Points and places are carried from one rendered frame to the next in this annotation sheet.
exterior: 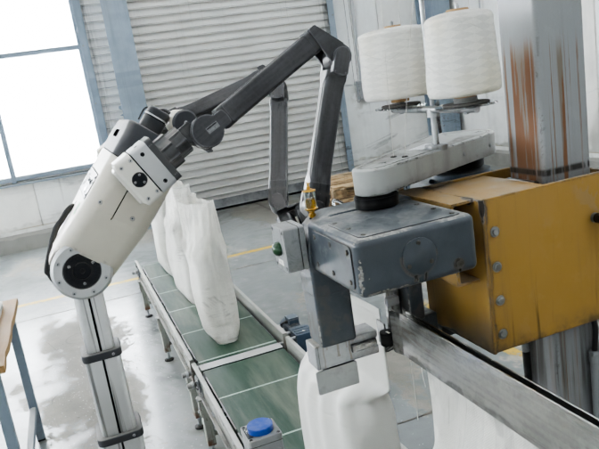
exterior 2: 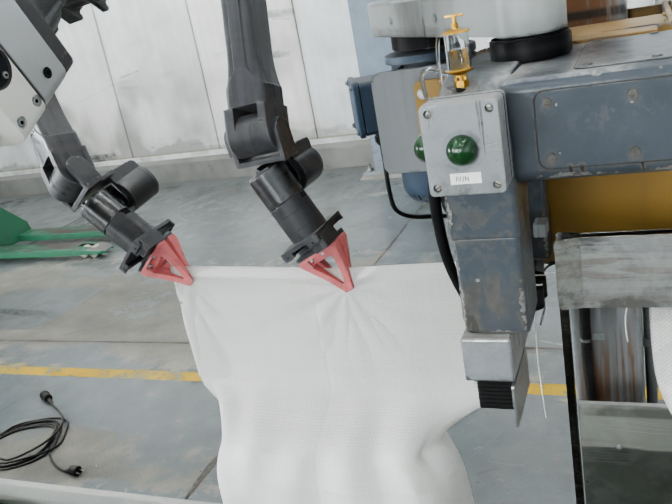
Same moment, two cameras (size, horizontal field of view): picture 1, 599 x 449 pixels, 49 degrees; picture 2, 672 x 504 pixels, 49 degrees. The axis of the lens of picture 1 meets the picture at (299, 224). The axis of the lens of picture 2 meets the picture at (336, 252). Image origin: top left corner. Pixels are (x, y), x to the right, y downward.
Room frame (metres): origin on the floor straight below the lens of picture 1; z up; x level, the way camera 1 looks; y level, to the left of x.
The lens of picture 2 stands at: (0.90, 0.64, 1.45)
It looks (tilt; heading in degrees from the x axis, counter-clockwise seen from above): 19 degrees down; 313
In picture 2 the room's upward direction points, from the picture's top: 11 degrees counter-clockwise
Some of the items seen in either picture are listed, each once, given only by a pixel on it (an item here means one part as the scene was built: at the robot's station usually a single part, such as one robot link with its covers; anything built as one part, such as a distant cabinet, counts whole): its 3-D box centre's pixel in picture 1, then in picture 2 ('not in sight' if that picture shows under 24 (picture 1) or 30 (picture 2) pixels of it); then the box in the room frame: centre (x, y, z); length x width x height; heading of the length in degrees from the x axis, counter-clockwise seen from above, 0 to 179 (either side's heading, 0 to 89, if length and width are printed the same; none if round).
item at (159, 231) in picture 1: (165, 222); not in sight; (4.62, 0.95, 0.74); 0.47 x 0.20 x 0.72; 21
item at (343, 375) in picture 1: (333, 373); (501, 384); (1.30, -0.02, 0.98); 0.09 x 0.05 x 0.05; 109
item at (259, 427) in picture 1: (260, 428); not in sight; (1.37, 0.16, 0.84); 0.06 x 0.06 x 0.02
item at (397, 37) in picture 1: (396, 64); not in sight; (1.54, -0.28, 1.61); 0.17 x 0.17 x 0.17
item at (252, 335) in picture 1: (195, 300); not in sight; (3.95, 0.72, 0.33); 2.21 x 0.39 x 0.09; 19
